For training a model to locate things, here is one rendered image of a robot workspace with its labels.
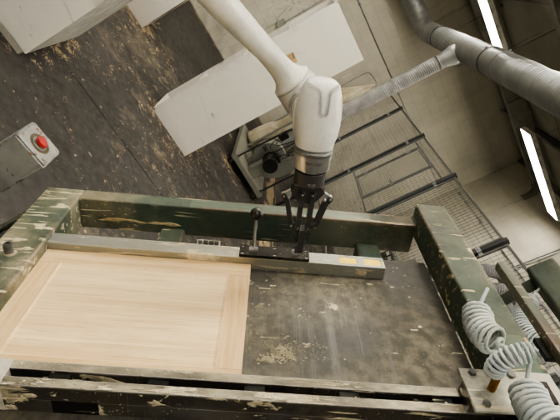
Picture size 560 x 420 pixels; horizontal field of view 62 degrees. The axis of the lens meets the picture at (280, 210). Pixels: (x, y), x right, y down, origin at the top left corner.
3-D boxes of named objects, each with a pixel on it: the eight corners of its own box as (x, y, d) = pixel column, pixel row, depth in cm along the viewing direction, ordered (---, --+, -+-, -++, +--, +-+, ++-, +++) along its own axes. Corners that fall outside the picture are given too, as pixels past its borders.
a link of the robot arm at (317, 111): (341, 155, 105) (330, 134, 117) (352, 87, 98) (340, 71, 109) (293, 153, 104) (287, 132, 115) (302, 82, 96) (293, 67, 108)
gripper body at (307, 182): (293, 173, 109) (289, 207, 113) (329, 176, 109) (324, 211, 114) (292, 160, 115) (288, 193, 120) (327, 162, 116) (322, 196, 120)
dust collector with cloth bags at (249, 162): (235, 127, 736) (364, 57, 684) (257, 163, 764) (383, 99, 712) (224, 159, 614) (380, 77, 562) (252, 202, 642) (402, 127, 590)
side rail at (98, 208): (88, 217, 161) (85, 189, 155) (405, 242, 166) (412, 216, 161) (82, 227, 155) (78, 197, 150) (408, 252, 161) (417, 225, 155)
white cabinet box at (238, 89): (166, 93, 525) (332, -3, 476) (195, 137, 548) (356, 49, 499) (152, 108, 471) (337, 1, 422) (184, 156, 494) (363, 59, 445)
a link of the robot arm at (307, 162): (335, 155, 106) (331, 178, 109) (331, 140, 113) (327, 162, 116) (295, 152, 105) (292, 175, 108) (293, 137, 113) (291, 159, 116)
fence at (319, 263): (56, 244, 136) (53, 232, 134) (379, 268, 141) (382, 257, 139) (48, 254, 132) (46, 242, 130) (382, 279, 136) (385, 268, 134)
